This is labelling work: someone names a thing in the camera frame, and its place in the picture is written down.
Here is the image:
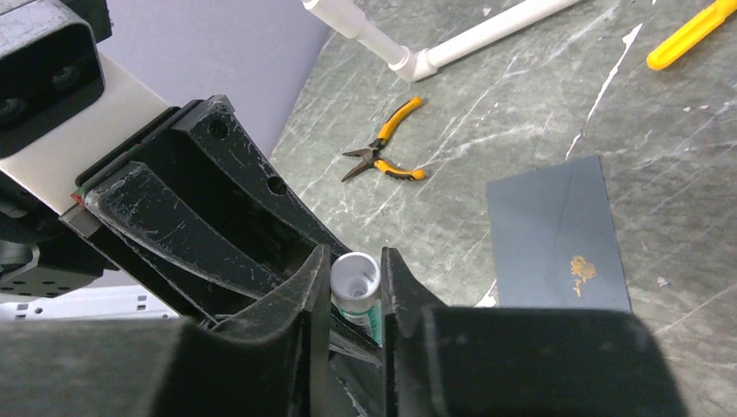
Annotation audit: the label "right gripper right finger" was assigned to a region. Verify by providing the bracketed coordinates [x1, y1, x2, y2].
[381, 247, 687, 416]

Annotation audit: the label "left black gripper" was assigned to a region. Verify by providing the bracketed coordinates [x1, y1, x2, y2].
[73, 97, 350, 322]

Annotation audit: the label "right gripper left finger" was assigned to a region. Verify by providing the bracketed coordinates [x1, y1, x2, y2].
[1, 245, 330, 416]

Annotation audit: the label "green white glue stick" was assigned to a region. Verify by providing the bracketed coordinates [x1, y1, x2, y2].
[330, 252, 383, 345]

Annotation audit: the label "grey-blue envelope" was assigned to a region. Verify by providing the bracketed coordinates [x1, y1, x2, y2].
[487, 156, 632, 313]

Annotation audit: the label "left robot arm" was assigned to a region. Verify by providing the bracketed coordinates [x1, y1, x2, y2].
[1, 99, 348, 328]

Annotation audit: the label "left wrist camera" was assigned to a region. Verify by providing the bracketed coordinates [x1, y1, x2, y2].
[1, 1, 169, 214]

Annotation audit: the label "yellow handled pliers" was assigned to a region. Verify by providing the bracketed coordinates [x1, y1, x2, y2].
[341, 96, 428, 184]

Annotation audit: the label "white PVC pipe frame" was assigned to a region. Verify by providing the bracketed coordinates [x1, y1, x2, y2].
[302, 1, 577, 83]

